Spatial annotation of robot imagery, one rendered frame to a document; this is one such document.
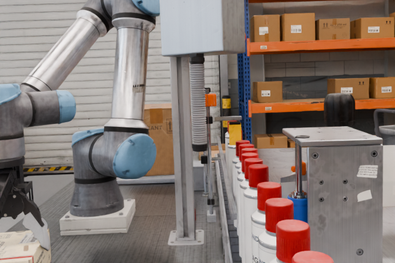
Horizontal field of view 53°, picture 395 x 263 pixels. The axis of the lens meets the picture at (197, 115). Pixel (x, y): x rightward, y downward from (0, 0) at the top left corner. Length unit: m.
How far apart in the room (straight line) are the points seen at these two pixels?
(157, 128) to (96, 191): 0.53
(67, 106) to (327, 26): 4.28
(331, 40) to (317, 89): 1.03
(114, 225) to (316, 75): 4.82
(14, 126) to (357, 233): 0.65
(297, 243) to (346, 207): 0.19
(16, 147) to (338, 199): 0.62
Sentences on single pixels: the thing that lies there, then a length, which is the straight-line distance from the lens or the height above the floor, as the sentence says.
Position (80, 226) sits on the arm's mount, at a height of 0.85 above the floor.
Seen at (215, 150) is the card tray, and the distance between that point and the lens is 2.20.
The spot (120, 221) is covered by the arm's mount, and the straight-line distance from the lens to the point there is 1.12.
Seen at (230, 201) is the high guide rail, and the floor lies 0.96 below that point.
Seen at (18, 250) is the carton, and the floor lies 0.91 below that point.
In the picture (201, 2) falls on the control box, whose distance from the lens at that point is 0.87.
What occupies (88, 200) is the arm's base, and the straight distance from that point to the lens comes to 1.14.
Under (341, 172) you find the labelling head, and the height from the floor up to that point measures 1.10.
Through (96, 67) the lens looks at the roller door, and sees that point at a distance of 5.42.
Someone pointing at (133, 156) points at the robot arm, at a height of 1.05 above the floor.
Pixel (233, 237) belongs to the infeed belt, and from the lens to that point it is 0.93.
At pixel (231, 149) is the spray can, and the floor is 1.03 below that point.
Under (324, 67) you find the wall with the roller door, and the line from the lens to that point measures 5.73.
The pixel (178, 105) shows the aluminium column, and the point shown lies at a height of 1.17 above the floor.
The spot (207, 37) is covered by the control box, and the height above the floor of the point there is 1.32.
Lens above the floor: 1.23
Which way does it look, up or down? 5 degrees down
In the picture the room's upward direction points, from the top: 2 degrees counter-clockwise
